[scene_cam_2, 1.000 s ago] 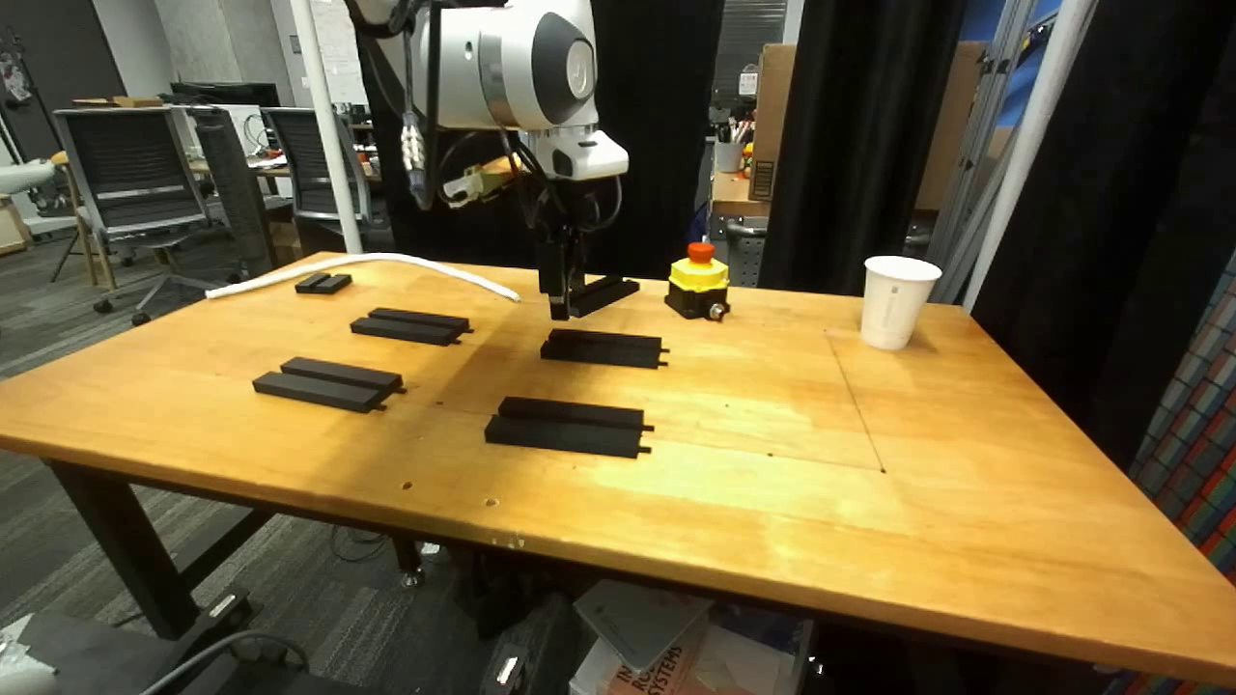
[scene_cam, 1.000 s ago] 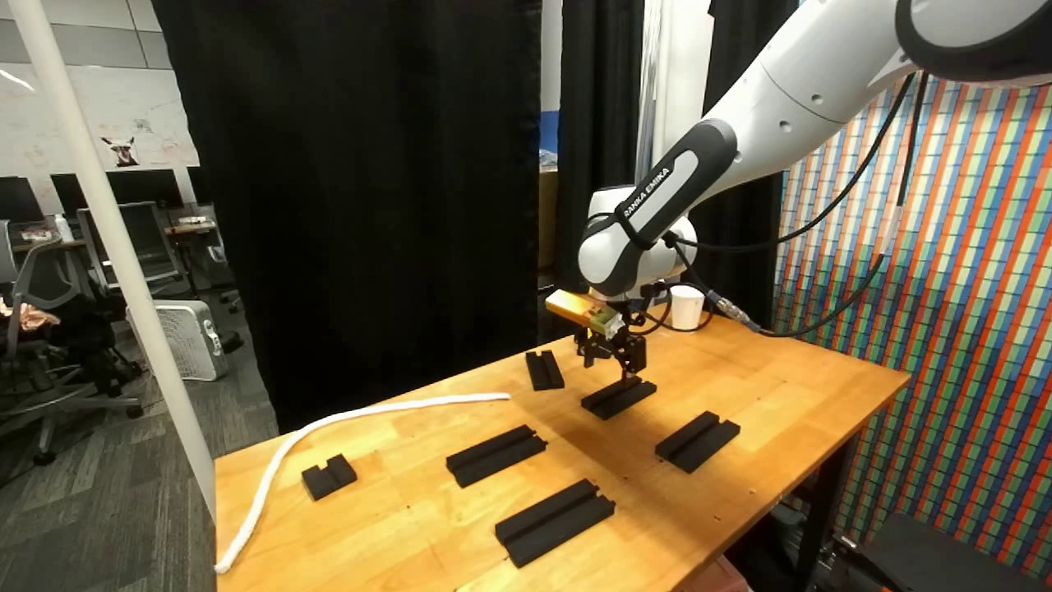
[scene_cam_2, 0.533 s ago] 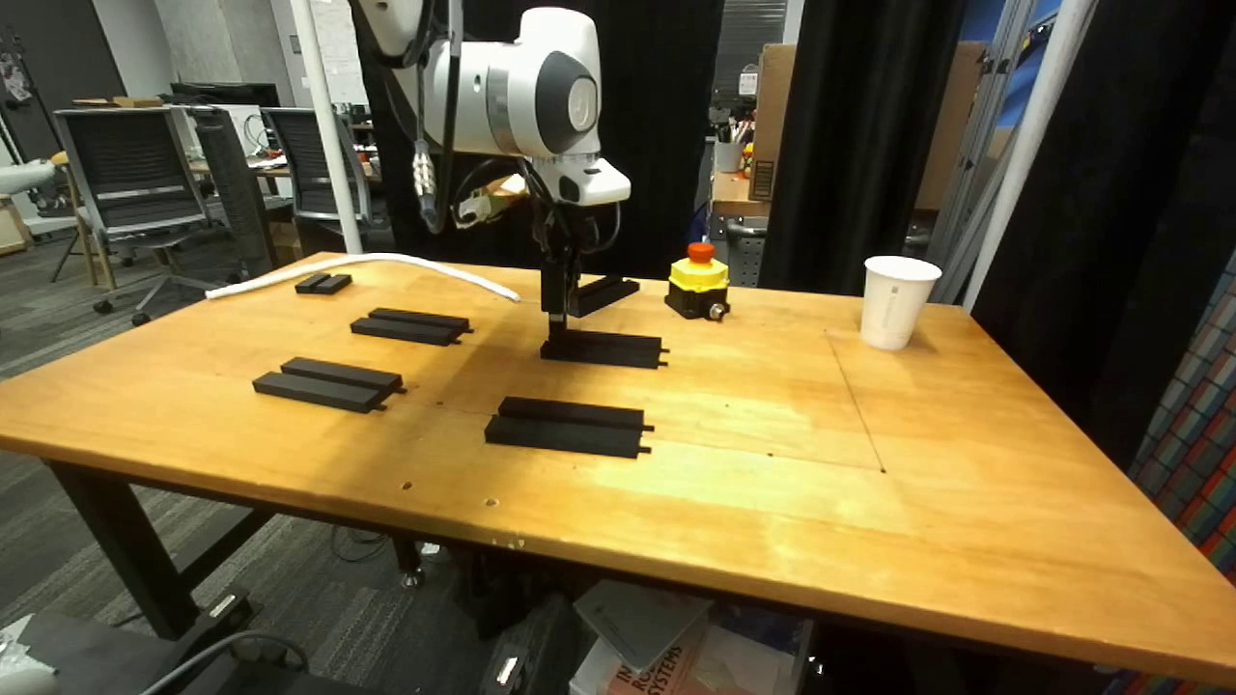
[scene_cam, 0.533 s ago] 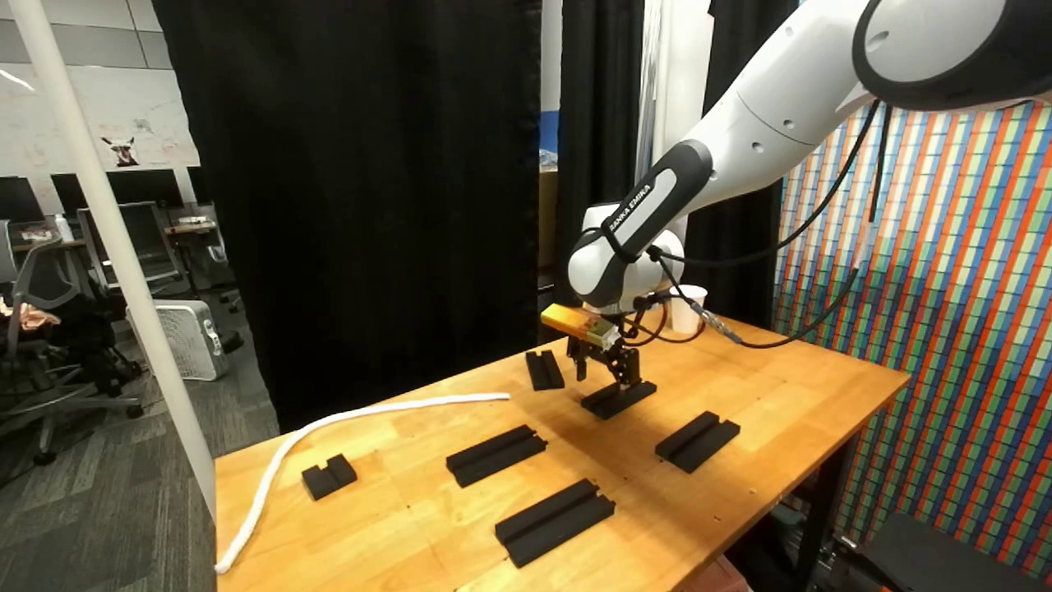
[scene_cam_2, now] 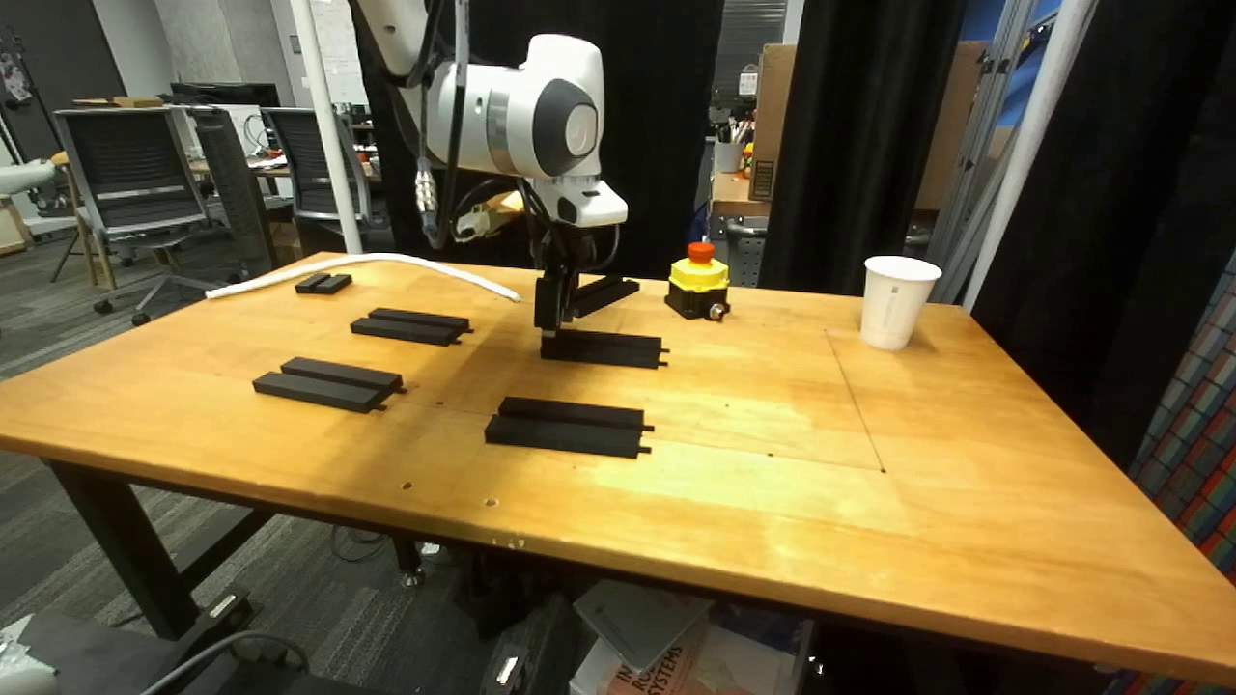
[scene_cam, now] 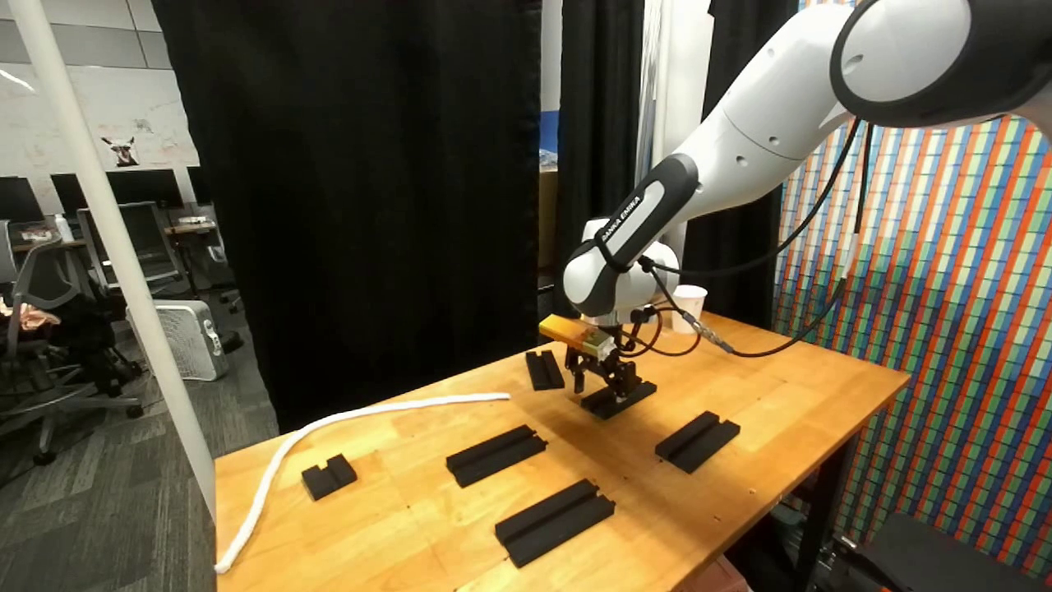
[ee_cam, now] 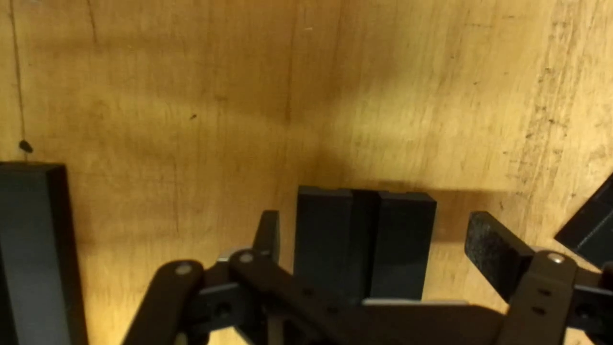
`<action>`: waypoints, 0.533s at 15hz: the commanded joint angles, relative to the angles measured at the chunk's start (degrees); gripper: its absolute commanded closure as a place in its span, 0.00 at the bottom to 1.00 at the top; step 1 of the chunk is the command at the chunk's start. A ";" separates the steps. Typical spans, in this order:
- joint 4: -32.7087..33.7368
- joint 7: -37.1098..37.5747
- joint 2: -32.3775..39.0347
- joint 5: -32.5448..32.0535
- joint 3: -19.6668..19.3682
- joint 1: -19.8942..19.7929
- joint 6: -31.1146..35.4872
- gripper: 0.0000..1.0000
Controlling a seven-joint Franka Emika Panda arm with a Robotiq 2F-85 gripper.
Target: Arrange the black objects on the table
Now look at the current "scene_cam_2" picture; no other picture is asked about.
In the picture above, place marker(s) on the small black notched block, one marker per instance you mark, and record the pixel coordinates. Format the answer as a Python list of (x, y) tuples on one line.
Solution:
[(321, 285)]

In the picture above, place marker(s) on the white flexible tube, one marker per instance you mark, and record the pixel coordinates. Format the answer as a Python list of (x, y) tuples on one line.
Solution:
[(388, 261)]

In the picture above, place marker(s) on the black grooved track piece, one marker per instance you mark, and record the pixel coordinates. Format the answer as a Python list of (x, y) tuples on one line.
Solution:
[(564, 425), (331, 382), (411, 325), (604, 348)]

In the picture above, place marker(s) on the white paper cup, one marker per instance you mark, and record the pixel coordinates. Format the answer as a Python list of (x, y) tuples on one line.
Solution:
[(897, 303)]

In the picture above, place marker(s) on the grey flat box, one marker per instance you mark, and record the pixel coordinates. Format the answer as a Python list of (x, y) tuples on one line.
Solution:
[(641, 621)]

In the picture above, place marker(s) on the colourful patterned wall panel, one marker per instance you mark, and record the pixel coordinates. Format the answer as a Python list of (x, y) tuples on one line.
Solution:
[(1200, 451)]

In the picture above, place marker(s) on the black table leg frame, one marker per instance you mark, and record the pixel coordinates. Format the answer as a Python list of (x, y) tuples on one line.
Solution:
[(129, 555)]

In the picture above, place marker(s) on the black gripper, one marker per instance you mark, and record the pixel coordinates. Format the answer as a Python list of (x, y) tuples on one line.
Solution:
[(557, 249)]

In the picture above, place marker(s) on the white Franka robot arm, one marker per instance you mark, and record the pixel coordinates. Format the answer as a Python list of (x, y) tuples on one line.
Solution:
[(515, 117)]

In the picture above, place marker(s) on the yellow emergency stop button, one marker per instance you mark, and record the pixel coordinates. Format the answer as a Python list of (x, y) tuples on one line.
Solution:
[(702, 274)]

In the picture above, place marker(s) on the white slanted pole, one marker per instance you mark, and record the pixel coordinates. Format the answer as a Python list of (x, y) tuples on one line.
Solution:
[(1034, 130), (321, 130)]

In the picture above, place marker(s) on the wide black curtain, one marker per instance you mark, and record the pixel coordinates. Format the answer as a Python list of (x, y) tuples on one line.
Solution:
[(658, 130)]

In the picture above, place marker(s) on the small brown cardboard box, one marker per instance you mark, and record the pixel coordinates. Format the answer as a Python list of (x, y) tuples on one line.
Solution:
[(734, 193)]

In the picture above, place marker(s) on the grey mesh office chair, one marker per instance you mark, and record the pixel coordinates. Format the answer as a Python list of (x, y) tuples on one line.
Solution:
[(129, 179), (233, 193), (312, 168)]

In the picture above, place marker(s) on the narrow black curtain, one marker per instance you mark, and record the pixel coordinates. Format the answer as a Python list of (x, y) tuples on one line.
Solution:
[(861, 130), (1133, 193)]

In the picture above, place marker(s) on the black chair base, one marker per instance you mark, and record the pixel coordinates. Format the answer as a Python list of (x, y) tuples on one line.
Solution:
[(156, 658)]

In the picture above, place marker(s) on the red white printed book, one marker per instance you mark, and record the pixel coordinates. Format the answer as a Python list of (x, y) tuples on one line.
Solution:
[(718, 666)]

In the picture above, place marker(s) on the yellow wrist camera mount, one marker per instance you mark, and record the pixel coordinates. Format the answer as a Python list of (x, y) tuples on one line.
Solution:
[(497, 213)]

